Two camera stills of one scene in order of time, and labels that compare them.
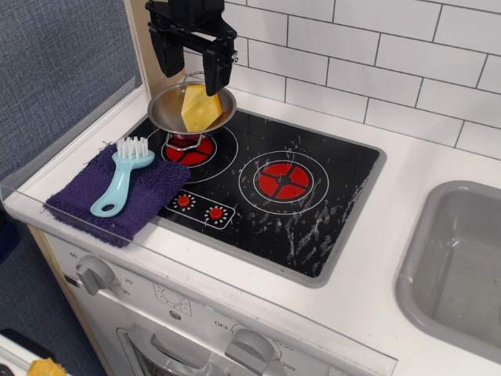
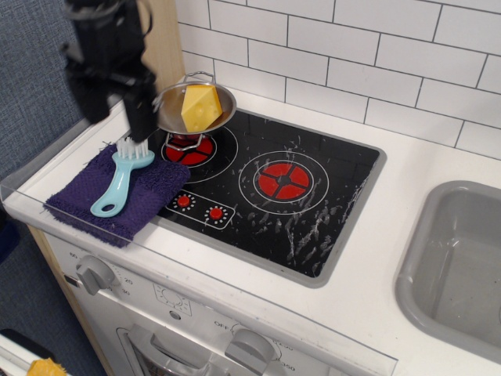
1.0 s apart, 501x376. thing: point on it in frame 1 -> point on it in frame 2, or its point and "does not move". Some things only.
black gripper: [201, 18] -> [109, 45]
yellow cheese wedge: [199, 110] does not move
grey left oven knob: [95, 272] does not move
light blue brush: [131, 152] does not move
